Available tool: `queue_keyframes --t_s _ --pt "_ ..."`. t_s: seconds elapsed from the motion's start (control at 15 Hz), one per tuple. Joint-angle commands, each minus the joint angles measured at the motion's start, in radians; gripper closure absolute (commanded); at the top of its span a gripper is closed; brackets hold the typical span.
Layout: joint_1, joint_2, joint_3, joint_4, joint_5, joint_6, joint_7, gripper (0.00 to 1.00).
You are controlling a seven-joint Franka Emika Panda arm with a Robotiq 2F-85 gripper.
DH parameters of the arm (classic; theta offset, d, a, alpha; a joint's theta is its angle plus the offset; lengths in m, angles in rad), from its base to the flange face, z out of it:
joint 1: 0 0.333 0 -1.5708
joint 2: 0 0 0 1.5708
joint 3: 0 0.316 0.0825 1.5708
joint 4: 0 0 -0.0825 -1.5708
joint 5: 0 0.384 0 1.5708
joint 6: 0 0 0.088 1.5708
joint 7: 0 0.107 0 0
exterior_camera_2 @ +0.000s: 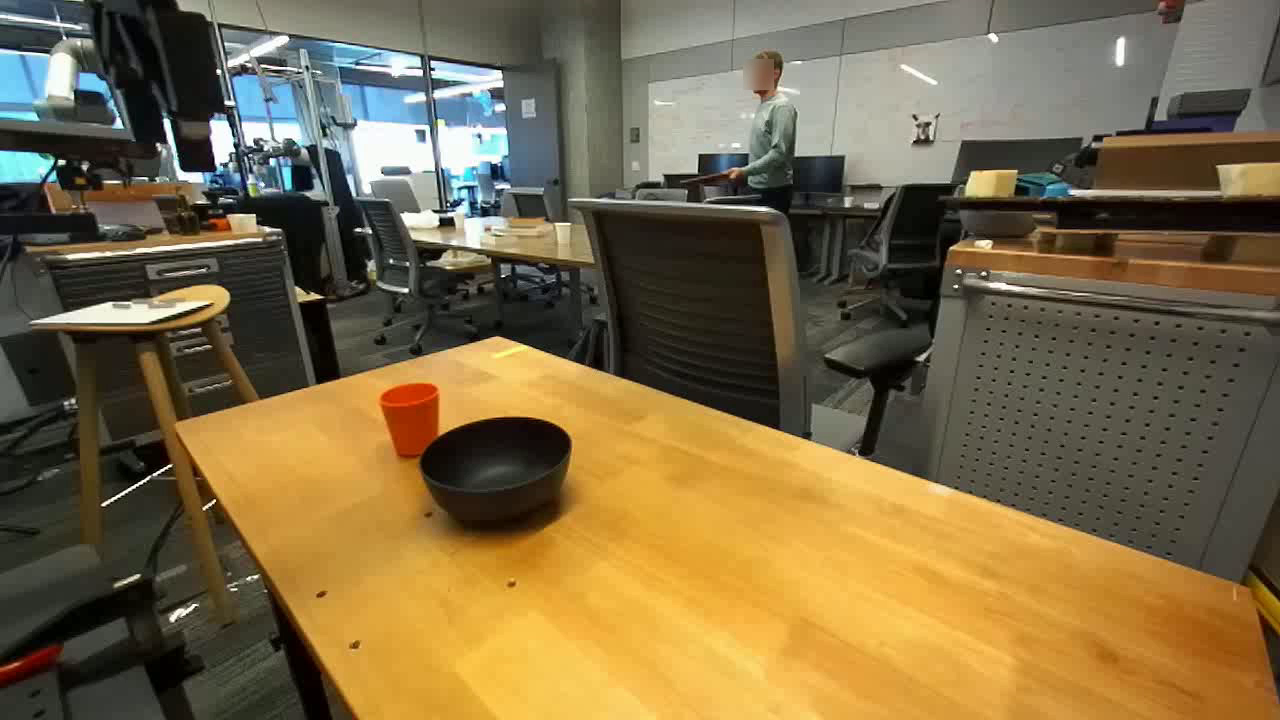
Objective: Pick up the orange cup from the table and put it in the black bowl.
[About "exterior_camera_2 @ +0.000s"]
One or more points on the orange plastic cup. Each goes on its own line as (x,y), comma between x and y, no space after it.
(414,419)

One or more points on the black bowl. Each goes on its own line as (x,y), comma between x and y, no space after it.
(497,471)

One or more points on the grey mesh office chair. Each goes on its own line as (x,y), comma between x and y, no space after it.
(700,301)

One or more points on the long wooden office desk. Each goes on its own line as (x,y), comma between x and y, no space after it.
(506,237)

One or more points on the black computer monitor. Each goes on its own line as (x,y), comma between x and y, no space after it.
(819,178)

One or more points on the person in green sweater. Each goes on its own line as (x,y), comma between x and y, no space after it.
(775,138)

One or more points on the black office chair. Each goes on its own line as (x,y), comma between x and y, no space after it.
(894,301)

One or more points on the grey rolling office chair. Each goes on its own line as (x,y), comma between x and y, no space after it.
(408,274)

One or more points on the grey perforated metal cart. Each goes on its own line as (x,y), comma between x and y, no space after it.
(1112,395)

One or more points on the wooden stool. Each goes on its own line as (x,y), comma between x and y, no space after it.
(151,348)

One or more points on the grey cabinet with labels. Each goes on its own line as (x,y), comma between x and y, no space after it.
(145,283)

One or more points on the white paper on stool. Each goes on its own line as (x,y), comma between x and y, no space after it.
(122,312)

